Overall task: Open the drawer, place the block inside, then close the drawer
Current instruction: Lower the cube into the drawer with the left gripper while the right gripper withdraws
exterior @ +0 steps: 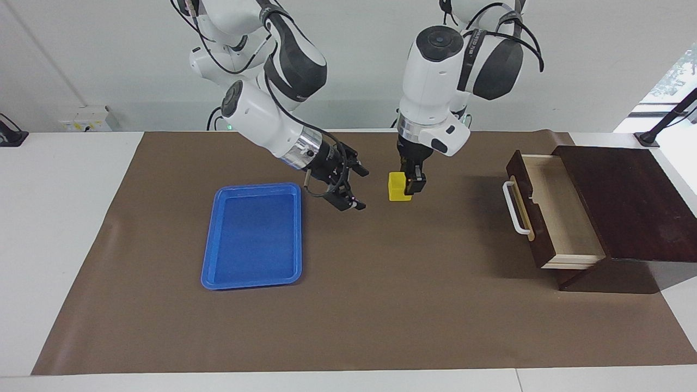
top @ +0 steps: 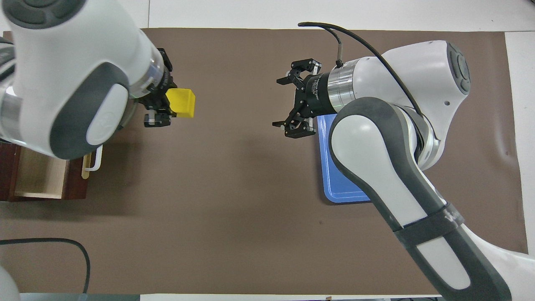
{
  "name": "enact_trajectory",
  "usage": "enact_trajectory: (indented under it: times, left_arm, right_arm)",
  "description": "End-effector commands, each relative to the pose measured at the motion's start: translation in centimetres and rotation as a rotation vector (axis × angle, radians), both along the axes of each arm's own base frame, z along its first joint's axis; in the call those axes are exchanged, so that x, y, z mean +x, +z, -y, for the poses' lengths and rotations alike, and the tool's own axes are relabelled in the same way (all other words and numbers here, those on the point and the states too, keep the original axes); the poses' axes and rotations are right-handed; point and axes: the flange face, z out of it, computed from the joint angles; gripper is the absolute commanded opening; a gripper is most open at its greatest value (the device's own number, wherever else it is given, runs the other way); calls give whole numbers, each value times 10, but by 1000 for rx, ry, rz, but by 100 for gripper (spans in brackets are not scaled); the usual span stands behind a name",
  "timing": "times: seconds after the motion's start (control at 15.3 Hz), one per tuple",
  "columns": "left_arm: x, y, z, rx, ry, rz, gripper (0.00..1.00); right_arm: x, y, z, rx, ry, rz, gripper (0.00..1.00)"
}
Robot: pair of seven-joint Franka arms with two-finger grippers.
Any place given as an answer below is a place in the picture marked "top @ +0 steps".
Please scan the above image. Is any yellow cube block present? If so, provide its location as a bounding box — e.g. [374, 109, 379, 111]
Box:
[166, 88, 196, 118]

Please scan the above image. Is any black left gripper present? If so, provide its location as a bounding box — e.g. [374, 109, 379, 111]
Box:
[138, 48, 178, 128]

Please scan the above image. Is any dark wooden drawer cabinet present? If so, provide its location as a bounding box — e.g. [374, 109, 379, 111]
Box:
[0, 140, 19, 202]

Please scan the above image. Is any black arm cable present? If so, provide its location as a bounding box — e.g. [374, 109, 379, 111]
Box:
[0, 237, 91, 294]
[298, 22, 425, 120]

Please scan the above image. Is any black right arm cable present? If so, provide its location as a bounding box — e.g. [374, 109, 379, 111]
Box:
[298, 22, 425, 120]

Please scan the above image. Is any blue plastic tray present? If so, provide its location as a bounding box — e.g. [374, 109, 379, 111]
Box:
[316, 114, 372, 204]

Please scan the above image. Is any wooden drawer with white handle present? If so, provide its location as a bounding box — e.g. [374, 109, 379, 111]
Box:
[15, 142, 103, 200]

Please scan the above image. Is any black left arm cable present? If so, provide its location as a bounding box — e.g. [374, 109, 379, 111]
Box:
[0, 237, 91, 294]

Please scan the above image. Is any brown paper table mat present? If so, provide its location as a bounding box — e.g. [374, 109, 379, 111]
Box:
[0, 28, 528, 295]

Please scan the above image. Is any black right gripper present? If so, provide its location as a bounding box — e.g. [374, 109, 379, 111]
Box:
[272, 59, 338, 139]

